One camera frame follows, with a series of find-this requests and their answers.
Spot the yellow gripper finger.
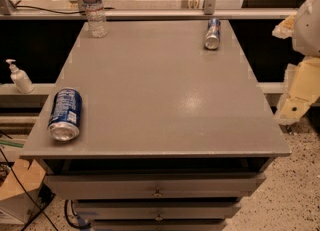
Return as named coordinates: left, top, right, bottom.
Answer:
left=274, top=56, right=320, bottom=125
left=272, top=15, right=295, bottom=39

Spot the redbull can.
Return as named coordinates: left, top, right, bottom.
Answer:
left=204, top=18, right=221, bottom=50

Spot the middle grey drawer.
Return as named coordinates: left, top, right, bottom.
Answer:
left=75, top=201, right=240, bottom=221

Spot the clear plastic water bottle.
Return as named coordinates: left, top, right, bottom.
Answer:
left=82, top=0, right=107, bottom=38

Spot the cardboard box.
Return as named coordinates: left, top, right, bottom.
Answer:
left=0, top=159, right=46, bottom=225

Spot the bottom grey drawer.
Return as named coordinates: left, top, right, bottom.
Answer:
left=92, top=220, right=227, bottom=231

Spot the blue pepsi can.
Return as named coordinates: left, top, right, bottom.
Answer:
left=48, top=88, right=82, bottom=142

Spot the grey drawer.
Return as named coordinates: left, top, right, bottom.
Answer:
left=45, top=173, right=266, bottom=200
left=92, top=220, right=227, bottom=231
left=75, top=201, right=240, bottom=221

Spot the grey drawer cabinet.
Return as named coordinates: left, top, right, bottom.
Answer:
left=19, top=19, right=292, bottom=231

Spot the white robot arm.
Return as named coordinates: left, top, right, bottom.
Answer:
left=272, top=0, right=320, bottom=125

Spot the white pump dispenser bottle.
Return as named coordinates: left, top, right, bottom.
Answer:
left=6, top=59, right=34, bottom=94

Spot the top grey drawer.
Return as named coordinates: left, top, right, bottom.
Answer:
left=45, top=173, right=266, bottom=200

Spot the black cable on floor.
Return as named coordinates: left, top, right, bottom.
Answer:
left=0, top=148, right=59, bottom=231

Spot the black cable on shelf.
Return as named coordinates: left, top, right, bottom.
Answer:
left=13, top=4, right=116, bottom=15

